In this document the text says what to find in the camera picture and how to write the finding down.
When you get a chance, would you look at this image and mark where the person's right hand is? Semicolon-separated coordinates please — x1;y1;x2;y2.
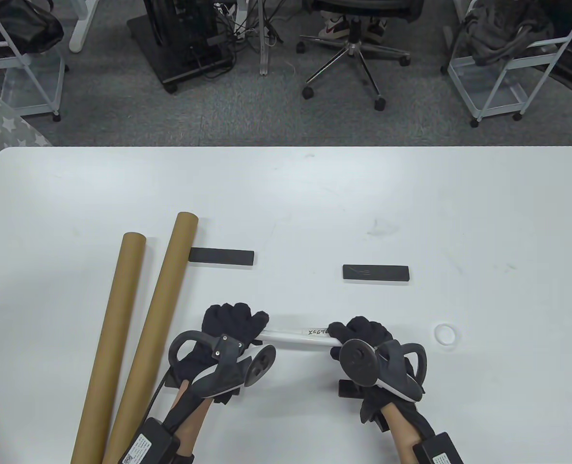
327;317;424;431

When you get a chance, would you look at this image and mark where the person's left hand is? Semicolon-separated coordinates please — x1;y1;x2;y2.
175;303;270;406

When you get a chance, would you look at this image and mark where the grey hand controller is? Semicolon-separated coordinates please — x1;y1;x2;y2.
169;330;277;399
339;340;428;402

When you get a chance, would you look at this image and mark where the white cartoon figures poster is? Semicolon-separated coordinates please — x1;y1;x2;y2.
259;328;342;349

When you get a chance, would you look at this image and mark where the brown cardboard mailing tube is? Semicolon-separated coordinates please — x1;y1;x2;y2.
102;212;199;464
71;232;147;464

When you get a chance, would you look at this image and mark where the person's right forearm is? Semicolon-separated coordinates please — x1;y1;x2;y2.
382;404;422;460

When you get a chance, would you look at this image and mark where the white desk leg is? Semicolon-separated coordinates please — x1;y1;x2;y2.
69;0;100;53
258;0;273;76

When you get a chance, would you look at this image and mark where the white wheeled cart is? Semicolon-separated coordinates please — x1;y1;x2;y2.
443;0;572;127
0;0;69;122

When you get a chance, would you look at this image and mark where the black wheeled equipment stand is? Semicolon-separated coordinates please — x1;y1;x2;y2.
127;0;236;93

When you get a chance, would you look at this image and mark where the black office chair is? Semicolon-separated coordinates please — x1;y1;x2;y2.
296;0;427;112

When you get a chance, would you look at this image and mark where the grey backpack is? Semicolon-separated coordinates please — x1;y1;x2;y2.
462;0;557;66

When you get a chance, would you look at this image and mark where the black bag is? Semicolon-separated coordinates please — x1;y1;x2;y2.
0;0;64;55

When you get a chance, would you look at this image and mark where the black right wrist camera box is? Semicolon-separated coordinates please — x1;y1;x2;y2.
412;432;463;464

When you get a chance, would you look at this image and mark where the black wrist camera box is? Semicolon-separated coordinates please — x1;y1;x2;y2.
119;418;180;464
412;432;463;464

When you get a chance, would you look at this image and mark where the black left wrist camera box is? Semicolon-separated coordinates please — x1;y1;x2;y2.
119;418;180;464

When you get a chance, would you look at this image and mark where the black cable bundle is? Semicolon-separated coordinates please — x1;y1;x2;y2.
214;0;286;49

